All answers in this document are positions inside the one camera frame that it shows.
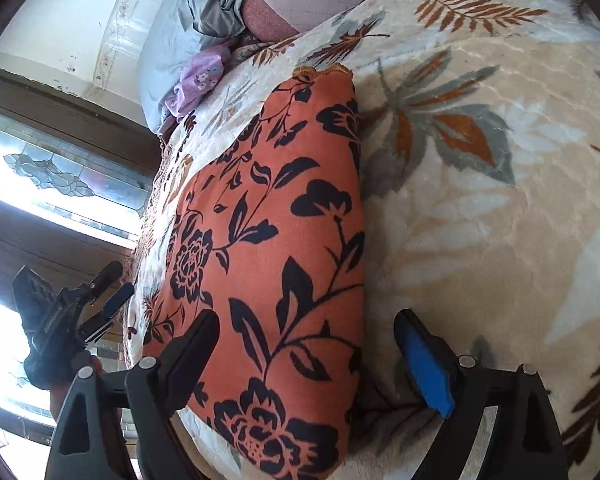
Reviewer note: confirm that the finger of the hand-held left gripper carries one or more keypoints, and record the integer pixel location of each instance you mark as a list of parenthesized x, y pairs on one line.
[(105, 275), (112, 302)]

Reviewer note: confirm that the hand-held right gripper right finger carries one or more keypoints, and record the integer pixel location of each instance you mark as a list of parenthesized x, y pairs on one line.
[(430, 365)]

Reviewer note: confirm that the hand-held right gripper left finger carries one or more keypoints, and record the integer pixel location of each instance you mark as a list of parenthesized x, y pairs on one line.
[(192, 355)]

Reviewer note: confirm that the orange black floral garment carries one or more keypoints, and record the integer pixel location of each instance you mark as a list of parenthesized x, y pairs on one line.
[(275, 260)]

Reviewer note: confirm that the window with patterned glass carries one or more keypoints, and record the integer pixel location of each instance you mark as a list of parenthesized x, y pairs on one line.
[(65, 180)]

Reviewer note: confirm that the cream leaf-print fleece blanket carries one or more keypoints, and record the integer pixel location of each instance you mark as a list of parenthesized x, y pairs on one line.
[(480, 185)]

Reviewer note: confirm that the purple floral cloth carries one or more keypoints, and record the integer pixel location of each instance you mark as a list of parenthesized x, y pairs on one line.
[(197, 80)]

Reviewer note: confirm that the light blue pillow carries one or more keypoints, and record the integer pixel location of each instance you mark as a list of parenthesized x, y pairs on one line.
[(165, 45)]

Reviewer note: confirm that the grey satin cloth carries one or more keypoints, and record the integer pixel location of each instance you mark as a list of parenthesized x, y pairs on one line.
[(215, 0)]

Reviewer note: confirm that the pink quilted mattress cover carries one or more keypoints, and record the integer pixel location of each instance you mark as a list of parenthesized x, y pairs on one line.
[(305, 0)]

